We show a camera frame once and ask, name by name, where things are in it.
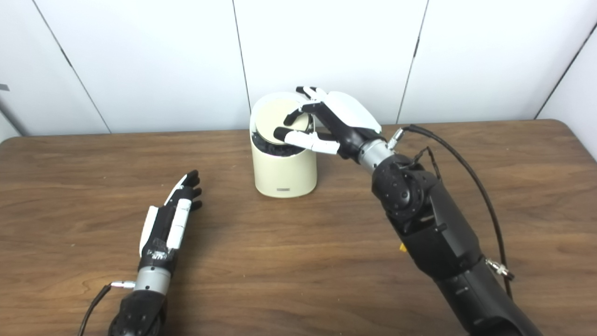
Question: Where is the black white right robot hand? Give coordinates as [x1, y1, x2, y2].
[273, 86, 388, 160]

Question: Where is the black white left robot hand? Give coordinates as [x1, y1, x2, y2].
[139, 170, 203, 273]

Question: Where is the cream-colored lidded bin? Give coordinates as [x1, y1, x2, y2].
[250, 92, 319, 198]

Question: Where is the black bin liner bag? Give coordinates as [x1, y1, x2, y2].
[252, 132, 306, 157]

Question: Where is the thin black looped wire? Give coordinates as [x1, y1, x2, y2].
[410, 146, 442, 181]

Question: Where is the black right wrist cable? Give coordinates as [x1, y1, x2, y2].
[387, 124, 516, 299]

